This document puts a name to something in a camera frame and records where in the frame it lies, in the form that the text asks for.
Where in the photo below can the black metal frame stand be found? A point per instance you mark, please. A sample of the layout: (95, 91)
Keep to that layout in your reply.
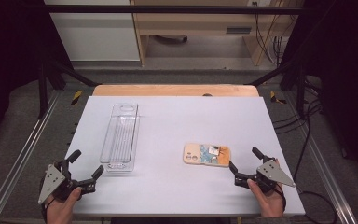
(43, 90)
(300, 90)

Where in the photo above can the aluminium rail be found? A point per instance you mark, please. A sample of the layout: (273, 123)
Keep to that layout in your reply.
(323, 161)
(21, 155)

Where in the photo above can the person's left hand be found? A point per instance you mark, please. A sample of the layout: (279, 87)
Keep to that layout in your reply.
(60, 210)

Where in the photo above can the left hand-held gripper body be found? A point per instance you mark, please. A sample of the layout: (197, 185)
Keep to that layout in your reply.
(53, 182)

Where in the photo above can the light wooden desk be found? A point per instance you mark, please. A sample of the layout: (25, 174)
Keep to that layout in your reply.
(199, 20)

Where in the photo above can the black curtain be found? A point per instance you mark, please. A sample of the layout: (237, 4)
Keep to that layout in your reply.
(9, 62)
(345, 77)

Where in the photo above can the beige patterned phone case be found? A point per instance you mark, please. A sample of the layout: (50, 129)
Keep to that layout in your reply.
(206, 154)

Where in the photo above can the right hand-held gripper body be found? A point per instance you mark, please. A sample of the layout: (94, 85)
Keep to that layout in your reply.
(272, 174)

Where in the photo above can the yellow black tape strip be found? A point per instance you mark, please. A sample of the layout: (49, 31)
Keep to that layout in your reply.
(275, 98)
(76, 97)

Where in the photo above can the white cabinet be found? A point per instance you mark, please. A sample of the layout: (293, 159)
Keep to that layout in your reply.
(96, 34)

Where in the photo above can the clear plastic packaging tray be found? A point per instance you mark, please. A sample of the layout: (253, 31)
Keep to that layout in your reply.
(121, 137)

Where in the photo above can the black horizontal frame bar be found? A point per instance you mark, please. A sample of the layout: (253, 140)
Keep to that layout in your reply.
(167, 9)

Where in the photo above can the wooden table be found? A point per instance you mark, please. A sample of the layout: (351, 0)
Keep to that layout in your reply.
(174, 90)

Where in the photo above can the person's right hand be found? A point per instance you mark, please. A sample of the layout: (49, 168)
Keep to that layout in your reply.
(268, 202)

